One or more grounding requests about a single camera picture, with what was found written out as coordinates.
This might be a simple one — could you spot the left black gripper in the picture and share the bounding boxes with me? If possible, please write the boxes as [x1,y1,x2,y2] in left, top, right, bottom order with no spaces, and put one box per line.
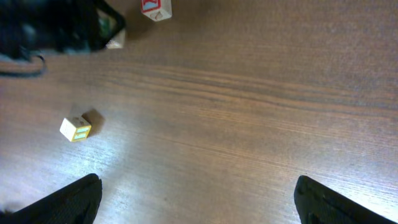
[1,0,126,61]

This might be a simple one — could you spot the red letter Y block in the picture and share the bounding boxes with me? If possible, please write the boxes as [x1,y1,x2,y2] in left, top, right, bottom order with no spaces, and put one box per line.
[140,0,172,22]

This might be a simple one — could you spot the green letter B block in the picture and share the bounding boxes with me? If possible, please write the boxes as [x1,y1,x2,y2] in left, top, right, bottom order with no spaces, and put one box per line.
[98,9,126,49]

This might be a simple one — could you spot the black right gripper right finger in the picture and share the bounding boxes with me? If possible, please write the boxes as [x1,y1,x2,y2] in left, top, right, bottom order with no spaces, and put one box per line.
[294,175,396,224]

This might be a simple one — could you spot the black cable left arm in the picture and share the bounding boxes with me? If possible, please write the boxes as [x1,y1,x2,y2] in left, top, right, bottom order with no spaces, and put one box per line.
[0,55,47,78]

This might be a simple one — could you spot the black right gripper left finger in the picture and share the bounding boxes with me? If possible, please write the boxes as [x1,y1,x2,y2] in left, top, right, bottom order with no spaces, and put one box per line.
[1,174,103,224]

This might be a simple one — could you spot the plain wooden block letter I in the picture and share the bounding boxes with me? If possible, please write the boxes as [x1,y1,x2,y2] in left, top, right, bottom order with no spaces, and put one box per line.
[60,116,91,142]

